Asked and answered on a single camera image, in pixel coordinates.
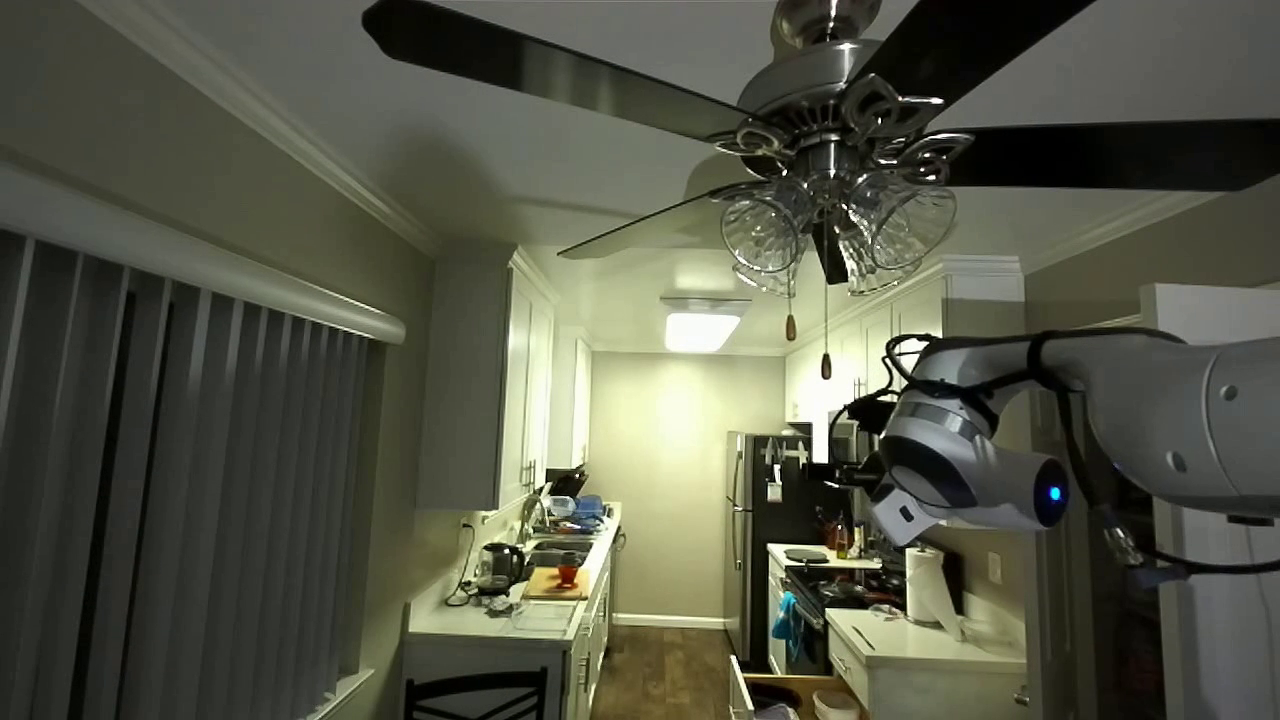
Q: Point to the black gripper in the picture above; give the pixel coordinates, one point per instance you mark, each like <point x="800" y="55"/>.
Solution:
<point x="866" y="409"/>

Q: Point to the white kitchen appliance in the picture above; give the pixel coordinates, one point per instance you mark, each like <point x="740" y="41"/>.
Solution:
<point x="862" y="563"/>

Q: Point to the dark steel refrigerator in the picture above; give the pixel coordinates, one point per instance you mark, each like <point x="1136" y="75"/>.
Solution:
<point x="765" y="534"/>

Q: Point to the clear glass lamp shade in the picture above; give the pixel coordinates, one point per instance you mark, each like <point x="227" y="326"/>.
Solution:
<point x="760" y="243"/>
<point x="904" y="233"/>

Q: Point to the white paper towel roll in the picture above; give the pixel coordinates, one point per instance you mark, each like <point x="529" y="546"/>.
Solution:
<point x="929" y="584"/>

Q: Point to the rectangular kitchen ceiling light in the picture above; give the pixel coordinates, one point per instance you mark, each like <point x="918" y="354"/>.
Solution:
<point x="703" y="326"/>

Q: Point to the white low counter unit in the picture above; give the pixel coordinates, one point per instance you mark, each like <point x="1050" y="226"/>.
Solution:
<point x="904" y="654"/>

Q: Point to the blue kitchen item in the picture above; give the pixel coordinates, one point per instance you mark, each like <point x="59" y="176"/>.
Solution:
<point x="590" y="511"/>

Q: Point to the black coffee maker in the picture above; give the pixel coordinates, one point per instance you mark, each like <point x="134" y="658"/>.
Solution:
<point x="566" y="478"/>

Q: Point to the silver ceiling fan motor housing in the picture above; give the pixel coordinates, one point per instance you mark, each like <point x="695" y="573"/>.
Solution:
<point x="814" y="80"/>

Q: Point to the white upper kitchen cabinet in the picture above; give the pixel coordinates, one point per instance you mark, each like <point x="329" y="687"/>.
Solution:
<point x="524" y="384"/>

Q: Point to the small red item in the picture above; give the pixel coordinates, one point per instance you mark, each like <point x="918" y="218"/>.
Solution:
<point x="566" y="573"/>

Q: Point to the wooden cutting board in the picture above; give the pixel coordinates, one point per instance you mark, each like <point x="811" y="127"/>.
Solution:
<point x="546" y="584"/>

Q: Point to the steel cooking pot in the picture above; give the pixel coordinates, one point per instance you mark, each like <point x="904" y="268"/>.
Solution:
<point x="503" y="565"/>

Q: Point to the white kitchen counter with sink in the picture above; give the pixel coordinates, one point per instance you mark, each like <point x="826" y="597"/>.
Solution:
<point x="535" y="632"/>

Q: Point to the white door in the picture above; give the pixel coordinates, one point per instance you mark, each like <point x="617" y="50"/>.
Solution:
<point x="1214" y="640"/>

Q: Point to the grey vertical window blinds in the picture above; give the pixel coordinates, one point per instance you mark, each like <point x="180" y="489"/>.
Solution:
<point x="203" y="534"/>

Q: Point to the white blind valance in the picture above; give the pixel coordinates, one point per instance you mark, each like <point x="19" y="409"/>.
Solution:
<point x="203" y="263"/>

